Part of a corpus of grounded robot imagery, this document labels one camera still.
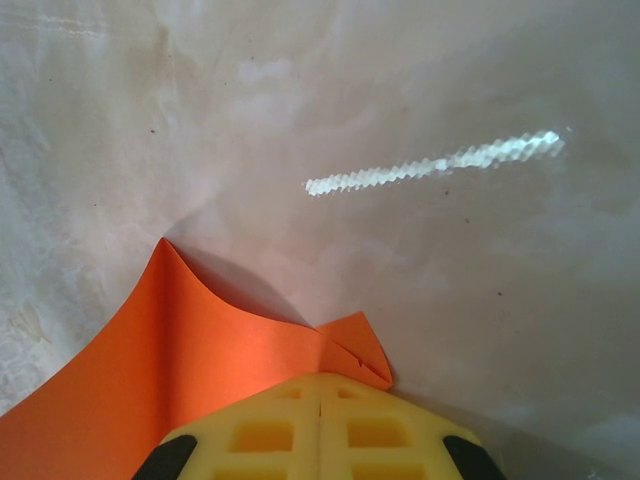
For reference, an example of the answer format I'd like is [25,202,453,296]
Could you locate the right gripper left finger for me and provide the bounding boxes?
[132,372,321,480]

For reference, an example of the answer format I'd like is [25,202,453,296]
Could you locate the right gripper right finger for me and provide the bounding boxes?
[319,372,506,480]

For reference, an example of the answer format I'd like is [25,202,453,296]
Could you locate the orange cloth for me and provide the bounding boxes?
[0,237,394,480]

